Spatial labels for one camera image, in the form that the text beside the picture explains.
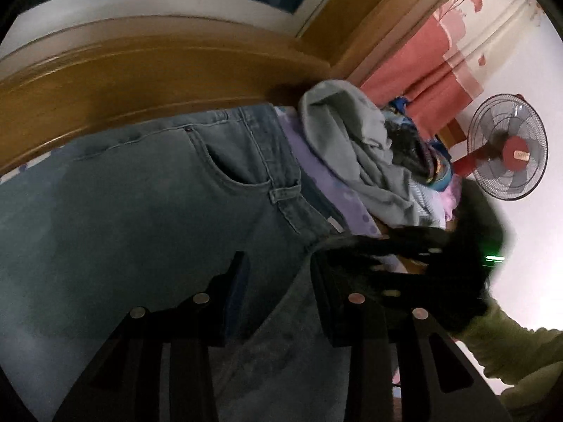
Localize red patterned curtain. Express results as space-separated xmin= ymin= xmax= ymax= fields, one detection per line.
xmin=358 ymin=2 xmax=489 ymax=163

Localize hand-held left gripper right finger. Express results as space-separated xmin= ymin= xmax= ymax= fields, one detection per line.
xmin=310 ymin=252 xmax=513 ymax=422

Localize person's right forearm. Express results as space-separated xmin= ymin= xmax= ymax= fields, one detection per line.
xmin=457 ymin=303 xmax=563 ymax=410

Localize polka dot lilac bedsheet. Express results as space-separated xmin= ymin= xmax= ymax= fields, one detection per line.
xmin=0 ymin=105 xmax=405 ymax=401

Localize white framed window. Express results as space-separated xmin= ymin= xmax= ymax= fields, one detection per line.
xmin=13 ymin=0 xmax=357 ymax=40

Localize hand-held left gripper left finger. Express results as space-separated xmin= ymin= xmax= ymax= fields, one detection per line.
xmin=53 ymin=251 xmax=252 ymax=422

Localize wooden headboard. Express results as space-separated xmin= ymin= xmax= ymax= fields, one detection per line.
xmin=0 ymin=0 xmax=485 ymax=177

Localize pile of mixed clothes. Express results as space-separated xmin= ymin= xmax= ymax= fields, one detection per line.
xmin=299 ymin=80 xmax=441 ymax=229

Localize blue denim jeans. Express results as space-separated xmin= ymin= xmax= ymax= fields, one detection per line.
xmin=0 ymin=103 xmax=397 ymax=422

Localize standing electric fan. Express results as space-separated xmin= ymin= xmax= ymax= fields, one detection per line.
xmin=453 ymin=93 xmax=550 ymax=203

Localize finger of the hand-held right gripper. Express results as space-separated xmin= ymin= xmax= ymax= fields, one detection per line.
xmin=323 ymin=228 xmax=449 ymax=270
xmin=369 ymin=268 xmax=445 ymax=306

